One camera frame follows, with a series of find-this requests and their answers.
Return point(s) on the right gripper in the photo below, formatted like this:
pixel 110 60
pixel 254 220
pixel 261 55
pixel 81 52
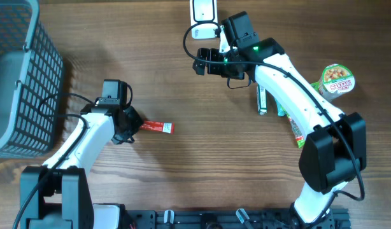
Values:
pixel 213 54

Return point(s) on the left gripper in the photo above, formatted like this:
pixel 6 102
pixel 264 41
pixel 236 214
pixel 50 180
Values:
pixel 137 120

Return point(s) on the dark green small box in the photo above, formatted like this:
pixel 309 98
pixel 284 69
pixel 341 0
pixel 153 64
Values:
pixel 261 100

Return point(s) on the red snack packet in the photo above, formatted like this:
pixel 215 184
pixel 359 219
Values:
pixel 157 126

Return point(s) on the pale green wipes packet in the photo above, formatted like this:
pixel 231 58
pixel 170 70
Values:
pixel 280 109

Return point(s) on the green snack bag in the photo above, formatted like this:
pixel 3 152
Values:
pixel 295 129

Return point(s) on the instant noodle cup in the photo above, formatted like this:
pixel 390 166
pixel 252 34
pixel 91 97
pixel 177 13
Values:
pixel 335 81

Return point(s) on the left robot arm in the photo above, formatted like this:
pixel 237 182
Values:
pixel 56 194

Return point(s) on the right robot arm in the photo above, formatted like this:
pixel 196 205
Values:
pixel 334 151

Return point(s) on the white barcode scanner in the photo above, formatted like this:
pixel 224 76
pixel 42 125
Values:
pixel 203 11

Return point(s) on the grey plastic mesh basket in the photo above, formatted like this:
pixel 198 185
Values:
pixel 31 68

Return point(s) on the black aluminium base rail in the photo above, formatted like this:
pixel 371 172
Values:
pixel 169 219

